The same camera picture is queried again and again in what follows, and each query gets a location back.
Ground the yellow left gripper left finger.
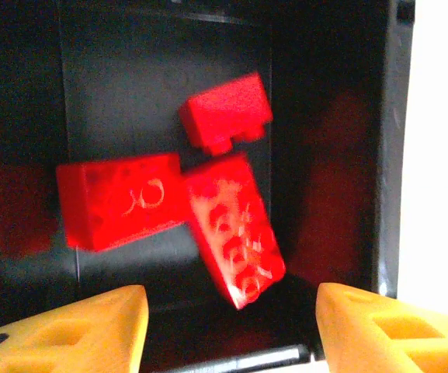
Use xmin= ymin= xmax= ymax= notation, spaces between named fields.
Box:
xmin=0 ymin=284 xmax=150 ymax=373

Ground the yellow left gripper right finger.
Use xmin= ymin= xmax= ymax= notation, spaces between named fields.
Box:
xmin=316 ymin=282 xmax=448 ymax=373

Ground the large red lego brick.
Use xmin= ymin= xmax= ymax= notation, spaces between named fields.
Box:
xmin=182 ymin=152 xmax=287 ymax=311
xmin=55 ymin=152 xmax=188 ymax=253

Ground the small red lego brick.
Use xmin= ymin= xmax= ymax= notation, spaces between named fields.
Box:
xmin=179 ymin=72 xmax=274 ymax=156

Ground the white plastic bin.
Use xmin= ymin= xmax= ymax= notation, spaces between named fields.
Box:
xmin=396 ymin=0 xmax=448 ymax=323

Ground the black plastic bin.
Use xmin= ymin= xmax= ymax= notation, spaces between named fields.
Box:
xmin=0 ymin=0 xmax=417 ymax=373

